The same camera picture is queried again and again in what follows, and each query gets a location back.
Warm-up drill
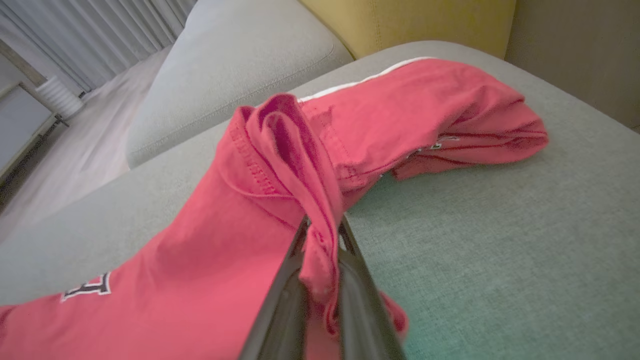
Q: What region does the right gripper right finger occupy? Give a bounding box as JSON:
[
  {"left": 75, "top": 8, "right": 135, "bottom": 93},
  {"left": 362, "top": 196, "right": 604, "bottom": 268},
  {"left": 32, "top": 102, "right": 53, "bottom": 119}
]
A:
[{"left": 336, "top": 215, "right": 407, "bottom": 360}]

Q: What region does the white ribbed cylinder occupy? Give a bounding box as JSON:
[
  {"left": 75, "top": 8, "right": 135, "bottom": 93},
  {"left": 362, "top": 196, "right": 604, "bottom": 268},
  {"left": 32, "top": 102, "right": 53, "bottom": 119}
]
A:
[{"left": 35, "top": 75, "right": 84, "bottom": 121}]

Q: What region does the yellow sofa backrest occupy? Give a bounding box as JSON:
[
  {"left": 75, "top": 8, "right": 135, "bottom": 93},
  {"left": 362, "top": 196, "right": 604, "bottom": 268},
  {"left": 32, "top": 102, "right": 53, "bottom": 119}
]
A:
[{"left": 299, "top": 0, "right": 517, "bottom": 61}]

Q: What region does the grey sofa seat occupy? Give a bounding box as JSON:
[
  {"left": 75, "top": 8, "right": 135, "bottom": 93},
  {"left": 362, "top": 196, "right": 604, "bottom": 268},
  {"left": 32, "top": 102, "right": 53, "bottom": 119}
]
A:
[{"left": 0, "top": 40, "right": 640, "bottom": 360}]

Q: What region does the white cabinet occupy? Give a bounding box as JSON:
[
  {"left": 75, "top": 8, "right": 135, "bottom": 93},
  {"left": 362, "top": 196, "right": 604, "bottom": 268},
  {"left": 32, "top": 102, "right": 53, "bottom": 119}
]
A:
[{"left": 0, "top": 82, "right": 57, "bottom": 182}]

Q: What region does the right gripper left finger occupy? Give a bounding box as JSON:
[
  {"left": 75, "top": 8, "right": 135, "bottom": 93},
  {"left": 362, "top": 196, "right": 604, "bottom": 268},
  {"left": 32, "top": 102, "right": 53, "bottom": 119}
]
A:
[{"left": 239, "top": 215, "right": 312, "bottom": 360}]

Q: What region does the grey sofa cushion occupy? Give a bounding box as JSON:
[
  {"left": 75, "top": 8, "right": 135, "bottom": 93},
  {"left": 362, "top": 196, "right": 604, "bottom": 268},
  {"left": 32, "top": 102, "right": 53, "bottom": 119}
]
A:
[{"left": 125, "top": 0, "right": 355, "bottom": 170}]

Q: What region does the red and white jersey shirt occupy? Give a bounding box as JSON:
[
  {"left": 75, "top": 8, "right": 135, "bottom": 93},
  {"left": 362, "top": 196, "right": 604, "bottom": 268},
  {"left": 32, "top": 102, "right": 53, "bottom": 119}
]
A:
[{"left": 0, "top": 92, "right": 411, "bottom": 360}]

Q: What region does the red garment with white trim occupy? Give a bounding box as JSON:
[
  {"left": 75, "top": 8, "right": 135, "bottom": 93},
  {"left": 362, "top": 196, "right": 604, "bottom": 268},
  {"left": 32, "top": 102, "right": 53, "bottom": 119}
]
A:
[{"left": 297, "top": 56, "right": 551, "bottom": 211}]

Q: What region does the grey white curtain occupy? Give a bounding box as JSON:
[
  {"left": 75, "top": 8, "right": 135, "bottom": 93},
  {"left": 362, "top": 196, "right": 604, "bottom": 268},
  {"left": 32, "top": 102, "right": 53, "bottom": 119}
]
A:
[{"left": 0, "top": 0, "right": 197, "bottom": 96}]

